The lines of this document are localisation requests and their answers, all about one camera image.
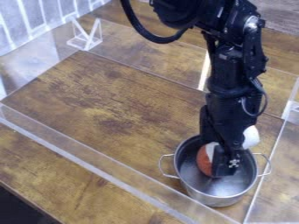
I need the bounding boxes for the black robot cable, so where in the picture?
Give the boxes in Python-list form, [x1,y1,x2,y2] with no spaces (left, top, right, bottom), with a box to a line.
[119,0,192,45]

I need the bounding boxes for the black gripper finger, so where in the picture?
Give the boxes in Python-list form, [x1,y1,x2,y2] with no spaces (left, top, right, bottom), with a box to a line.
[200,106,220,144]
[211,145,241,178]

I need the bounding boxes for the clear acrylic triangle bracket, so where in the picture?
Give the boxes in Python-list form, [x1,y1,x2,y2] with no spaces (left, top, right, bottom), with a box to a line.
[67,18,103,51]

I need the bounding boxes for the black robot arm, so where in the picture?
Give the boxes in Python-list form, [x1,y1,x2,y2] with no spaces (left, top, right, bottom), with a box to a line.
[151,0,267,178]

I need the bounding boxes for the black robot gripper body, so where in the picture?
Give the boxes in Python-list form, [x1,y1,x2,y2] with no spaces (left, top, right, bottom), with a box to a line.
[204,91,261,151]

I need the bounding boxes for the silver pot with handles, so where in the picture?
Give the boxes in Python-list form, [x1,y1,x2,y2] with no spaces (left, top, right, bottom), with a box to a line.
[159,136,272,207]

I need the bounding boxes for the plush mushroom brown white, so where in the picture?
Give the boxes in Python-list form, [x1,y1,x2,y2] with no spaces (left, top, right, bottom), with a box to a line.
[196,125,260,178]

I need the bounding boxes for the clear acrylic enclosure panel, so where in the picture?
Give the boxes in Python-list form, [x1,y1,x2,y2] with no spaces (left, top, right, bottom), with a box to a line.
[0,103,299,224]

